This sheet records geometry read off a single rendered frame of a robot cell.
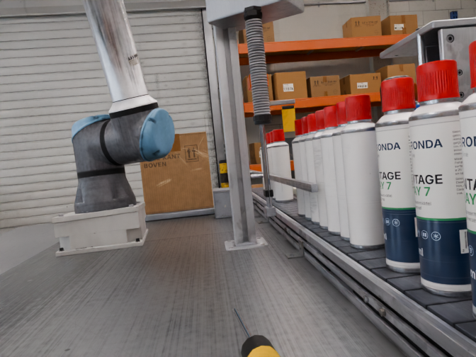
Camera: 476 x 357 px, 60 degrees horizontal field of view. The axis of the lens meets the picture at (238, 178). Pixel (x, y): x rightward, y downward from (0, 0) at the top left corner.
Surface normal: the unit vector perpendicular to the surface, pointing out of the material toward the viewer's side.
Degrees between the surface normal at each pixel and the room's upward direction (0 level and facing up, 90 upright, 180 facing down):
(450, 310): 0
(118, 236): 90
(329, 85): 90
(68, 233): 90
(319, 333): 0
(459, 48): 90
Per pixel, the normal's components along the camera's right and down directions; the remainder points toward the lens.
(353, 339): -0.10, -0.99
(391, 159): -0.70, 0.11
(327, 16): 0.14, 0.04
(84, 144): -0.40, 0.06
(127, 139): -0.36, 0.30
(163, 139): 0.93, 0.01
